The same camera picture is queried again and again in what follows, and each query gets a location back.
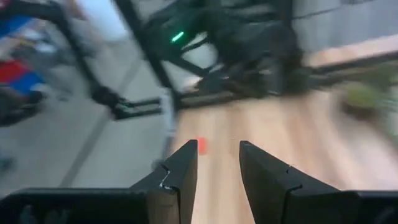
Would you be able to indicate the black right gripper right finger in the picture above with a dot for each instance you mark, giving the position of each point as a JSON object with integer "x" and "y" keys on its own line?
{"x": 267, "y": 186}

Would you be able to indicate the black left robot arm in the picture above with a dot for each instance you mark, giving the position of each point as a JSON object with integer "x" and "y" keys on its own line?
{"x": 248, "y": 40}

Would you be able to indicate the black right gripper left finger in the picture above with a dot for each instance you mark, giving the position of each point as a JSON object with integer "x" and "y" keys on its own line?
{"x": 180, "y": 174}

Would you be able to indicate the succulent plant in black pot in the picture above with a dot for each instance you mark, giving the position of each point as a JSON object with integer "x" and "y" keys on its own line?
{"x": 363, "y": 96}

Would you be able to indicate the black aluminium table frame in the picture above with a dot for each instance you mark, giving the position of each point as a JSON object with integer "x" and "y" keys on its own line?
{"x": 354, "y": 61}

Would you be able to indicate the red and blue object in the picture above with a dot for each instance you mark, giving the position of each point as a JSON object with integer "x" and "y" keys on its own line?
{"x": 18, "y": 74}

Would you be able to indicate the red eraser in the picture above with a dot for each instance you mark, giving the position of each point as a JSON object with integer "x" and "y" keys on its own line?
{"x": 202, "y": 146}

